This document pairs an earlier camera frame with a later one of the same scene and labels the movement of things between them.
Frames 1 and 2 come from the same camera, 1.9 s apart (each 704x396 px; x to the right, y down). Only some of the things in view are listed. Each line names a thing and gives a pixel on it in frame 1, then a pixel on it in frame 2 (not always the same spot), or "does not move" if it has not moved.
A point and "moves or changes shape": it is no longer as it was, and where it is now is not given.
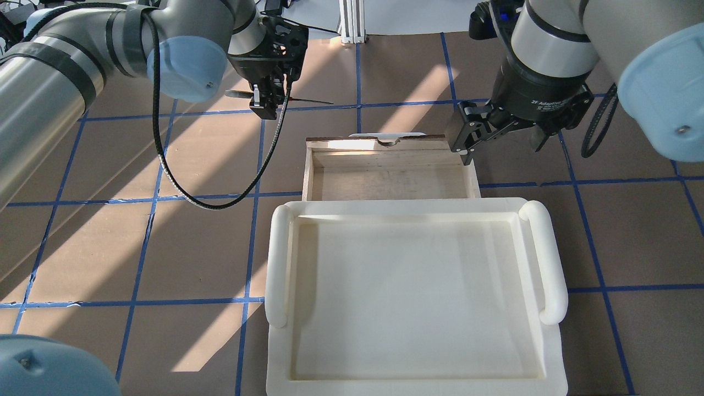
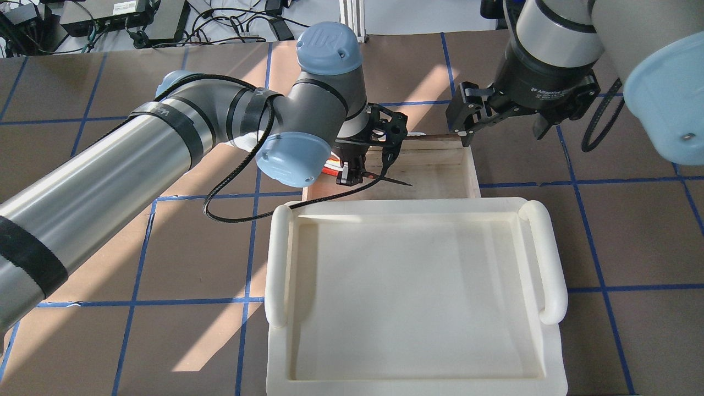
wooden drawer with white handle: x=392 y=166 does not move
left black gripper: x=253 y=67 to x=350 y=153
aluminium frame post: x=351 y=23 does not move
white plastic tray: x=415 y=296 does not move
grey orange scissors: x=249 y=94 moves or changes shape
